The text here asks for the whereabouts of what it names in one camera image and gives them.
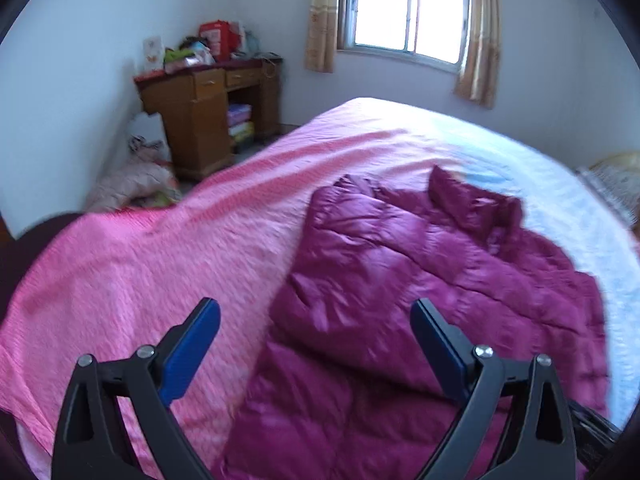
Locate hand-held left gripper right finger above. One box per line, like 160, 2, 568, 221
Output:
410, 298, 581, 480

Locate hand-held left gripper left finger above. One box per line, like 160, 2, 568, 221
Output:
51, 297, 222, 480

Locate magenta down jacket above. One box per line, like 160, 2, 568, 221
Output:
212, 165, 608, 480

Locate pink and blue bedspread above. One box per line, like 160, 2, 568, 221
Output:
0, 97, 640, 480

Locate white plastic bag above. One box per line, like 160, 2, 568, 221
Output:
125, 112, 171, 161

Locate stack of colourful boxes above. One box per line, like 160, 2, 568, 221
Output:
227, 104, 254, 148

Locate brown wooden desk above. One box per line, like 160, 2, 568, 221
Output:
132, 57, 283, 181

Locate patterned pillow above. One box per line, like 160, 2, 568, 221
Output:
577, 152, 640, 231

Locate pile of colourful packets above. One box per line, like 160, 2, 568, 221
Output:
164, 35, 216, 73

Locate white printed card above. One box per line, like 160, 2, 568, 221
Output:
142, 36, 166, 73

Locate red gift box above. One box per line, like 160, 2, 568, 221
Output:
199, 20, 241, 61

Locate pale plastic bag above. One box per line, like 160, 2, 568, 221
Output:
239, 22, 263, 58

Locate beige curtain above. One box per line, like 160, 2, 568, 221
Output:
305, 0, 343, 73
454, 0, 502, 109

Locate window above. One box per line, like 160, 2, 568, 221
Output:
337, 0, 473, 66

